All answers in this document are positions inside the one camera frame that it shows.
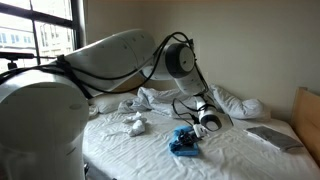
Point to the black tripod head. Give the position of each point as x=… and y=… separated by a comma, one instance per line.
x=15, y=56

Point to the grey crumpled duvet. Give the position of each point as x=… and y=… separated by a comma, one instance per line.
x=156, y=100

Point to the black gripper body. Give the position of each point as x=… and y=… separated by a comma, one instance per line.
x=186, y=137

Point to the dark framed window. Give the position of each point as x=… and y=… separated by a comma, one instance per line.
x=20, y=26

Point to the grey white pillow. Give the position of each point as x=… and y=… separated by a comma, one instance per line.
x=246, y=107

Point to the flat white pillow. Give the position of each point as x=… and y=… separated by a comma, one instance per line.
x=111, y=101

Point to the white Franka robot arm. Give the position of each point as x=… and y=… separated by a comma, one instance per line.
x=43, y=116

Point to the white sheeted mattress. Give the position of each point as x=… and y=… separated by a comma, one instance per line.
x=253, y=163

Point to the grey folded towel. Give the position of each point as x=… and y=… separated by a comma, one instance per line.
x=275, y=137

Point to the blue cloth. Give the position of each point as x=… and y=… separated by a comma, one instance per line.
x=181, y=150

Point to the white crumpled socks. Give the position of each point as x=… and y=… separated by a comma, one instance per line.
x=136, y=126

